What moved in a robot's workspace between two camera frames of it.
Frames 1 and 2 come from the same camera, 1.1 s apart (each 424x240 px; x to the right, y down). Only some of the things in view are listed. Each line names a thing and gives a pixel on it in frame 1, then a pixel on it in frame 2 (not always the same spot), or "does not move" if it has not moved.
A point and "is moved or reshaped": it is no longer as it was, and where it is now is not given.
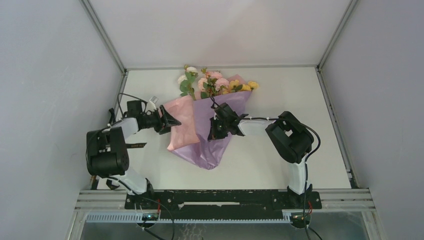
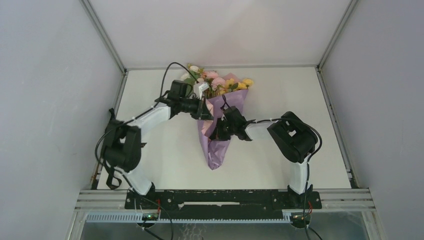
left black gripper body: (154, 120) -> (194, 106)
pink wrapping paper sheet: (188, 118) is moved or reshaped
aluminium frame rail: (113, 200) does not move
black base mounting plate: (221, 204) does not move
